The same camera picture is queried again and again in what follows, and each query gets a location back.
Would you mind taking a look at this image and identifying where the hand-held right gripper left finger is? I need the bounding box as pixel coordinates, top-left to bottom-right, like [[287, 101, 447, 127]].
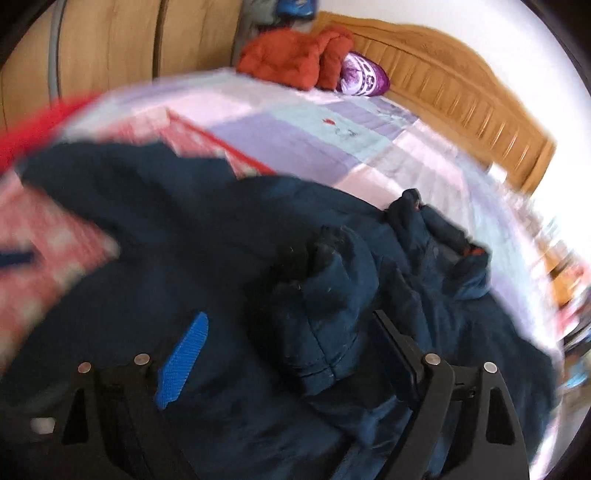
[[0, 311, 209, 480]]

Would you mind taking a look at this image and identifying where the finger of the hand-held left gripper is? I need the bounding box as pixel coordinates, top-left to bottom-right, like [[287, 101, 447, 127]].
[[0, 250, 37, 269]]

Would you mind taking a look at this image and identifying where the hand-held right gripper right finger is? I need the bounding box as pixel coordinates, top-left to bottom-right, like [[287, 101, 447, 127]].
[[372, 309, 530, 480]]

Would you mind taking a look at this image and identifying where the navy blue padded jacket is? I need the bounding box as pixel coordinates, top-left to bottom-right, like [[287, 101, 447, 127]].
[[0, 141, 561, 480]]

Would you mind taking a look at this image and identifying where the red cloth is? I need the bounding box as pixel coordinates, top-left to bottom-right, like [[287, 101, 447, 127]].
[[0, 92, 105, 172]]

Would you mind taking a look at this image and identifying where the pastel patchwork quilt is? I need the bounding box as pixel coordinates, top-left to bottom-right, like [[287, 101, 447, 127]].
[[0, 69, 566, 370]]

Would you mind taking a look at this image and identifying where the wooden wardrobe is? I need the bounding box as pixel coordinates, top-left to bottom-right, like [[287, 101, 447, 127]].
[[0, 0, 245, 134]]

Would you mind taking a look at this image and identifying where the purple printed pillow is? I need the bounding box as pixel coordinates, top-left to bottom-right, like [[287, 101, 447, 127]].
[[337, 52, 391, 97]]

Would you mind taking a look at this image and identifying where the wooden bed headboard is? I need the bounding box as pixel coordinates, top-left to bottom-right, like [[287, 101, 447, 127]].
[[314, 11, 557, 197]]

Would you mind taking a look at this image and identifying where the orange red padded jacket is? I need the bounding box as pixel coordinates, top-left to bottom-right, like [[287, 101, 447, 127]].
[[236, 25, 355, 92]]

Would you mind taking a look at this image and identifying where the grey cloth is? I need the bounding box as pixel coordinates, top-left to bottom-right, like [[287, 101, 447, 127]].
[[238, 0, 280, 44]]

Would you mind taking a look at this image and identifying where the blue cloth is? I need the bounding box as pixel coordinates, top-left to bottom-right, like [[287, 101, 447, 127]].
[[274, 0, 319, 20]]

